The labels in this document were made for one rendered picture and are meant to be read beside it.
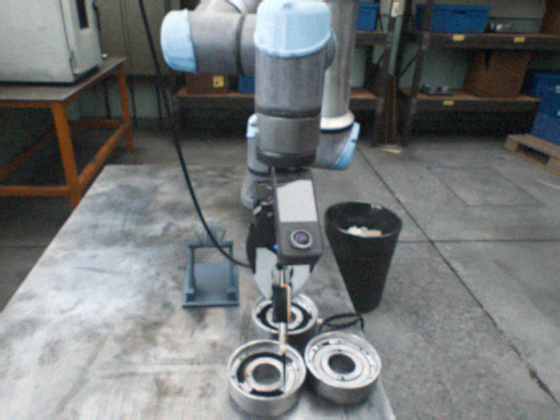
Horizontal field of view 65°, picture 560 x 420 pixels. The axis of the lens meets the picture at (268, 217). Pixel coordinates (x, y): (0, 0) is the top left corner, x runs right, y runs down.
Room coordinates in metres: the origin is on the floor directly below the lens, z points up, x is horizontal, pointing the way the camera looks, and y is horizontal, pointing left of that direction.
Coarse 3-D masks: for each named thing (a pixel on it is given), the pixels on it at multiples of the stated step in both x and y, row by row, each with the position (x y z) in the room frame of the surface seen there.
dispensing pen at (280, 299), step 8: (280, 264) 0.49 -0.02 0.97; (280, 272) 0.49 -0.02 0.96; (280, 280) 0.48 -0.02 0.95; (280, 288) 0.46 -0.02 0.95; (280, 296) 0.45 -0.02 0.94; (272, 304) 0.47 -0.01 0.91; (280, 304) 0.45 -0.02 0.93; (272, 312) 0.47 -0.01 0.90; (280, 312) 0.44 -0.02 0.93; (272, 320) 0.45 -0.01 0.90; (280, 320) 0.44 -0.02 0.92; (280, 328) 0.44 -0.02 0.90; (280, 336) 0.44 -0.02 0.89; (280, 344) 0.43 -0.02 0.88; (280, 352) 0.43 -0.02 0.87
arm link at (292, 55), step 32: (288, 0) 0.48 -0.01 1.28; (256, 32) 0.48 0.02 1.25; (288, 32) 0.45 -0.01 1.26; (320, 32) 0.46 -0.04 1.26; (256, 64) 0.48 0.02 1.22; (288, 64) 0.45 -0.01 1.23; (320, 64) 0.47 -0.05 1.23; (256, 96) 0.48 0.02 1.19; (288, 96) 0.45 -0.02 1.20; (320, 96) 0.47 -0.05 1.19
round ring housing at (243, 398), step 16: (240, 352) 0.46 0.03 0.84; (256, 352) 0.47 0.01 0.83; (272, 352) 0.47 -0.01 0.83; (288, 352) 0.47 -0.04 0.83; (256, 368) 0.44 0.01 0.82; (272, 368) 0.45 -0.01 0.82; (304, 368) 0.43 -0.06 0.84; (256, 384) 0.41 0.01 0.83; (272, 384) 0.41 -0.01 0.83; (304, 384) 0.42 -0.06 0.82; (240, 400) 0.39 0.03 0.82; (256, 400) 0.38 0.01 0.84; (272, 400) 0.38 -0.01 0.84; (288, 400) 0.39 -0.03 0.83; (272, 416) 0.38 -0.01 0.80
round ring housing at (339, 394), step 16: (320, 336) 0.49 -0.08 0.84; (336, 336) 0.50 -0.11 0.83; (352, 336) 0.50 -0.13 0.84; (336, 352) 0.47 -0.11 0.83; (368, 352) 0.47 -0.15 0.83; (352, 368) 0.46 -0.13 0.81; (320, 384) 0.41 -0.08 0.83; (336, 384) 0.40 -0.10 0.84; (368, 384) 0.41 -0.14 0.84; (336, 400) 0.40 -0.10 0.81; (352, 400) 0.40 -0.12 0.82
